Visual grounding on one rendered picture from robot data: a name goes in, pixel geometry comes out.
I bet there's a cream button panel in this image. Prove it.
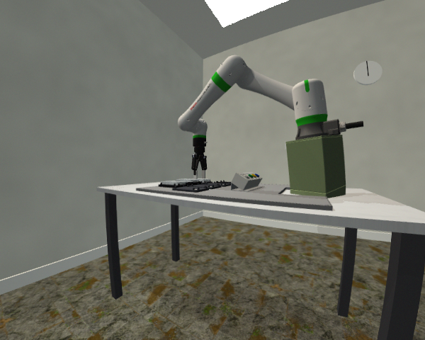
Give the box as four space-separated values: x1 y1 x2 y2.
231 172 263 191

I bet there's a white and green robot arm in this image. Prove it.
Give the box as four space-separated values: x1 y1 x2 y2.
178 55 363 147

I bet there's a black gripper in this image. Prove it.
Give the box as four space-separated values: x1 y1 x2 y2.
191 147 207 179

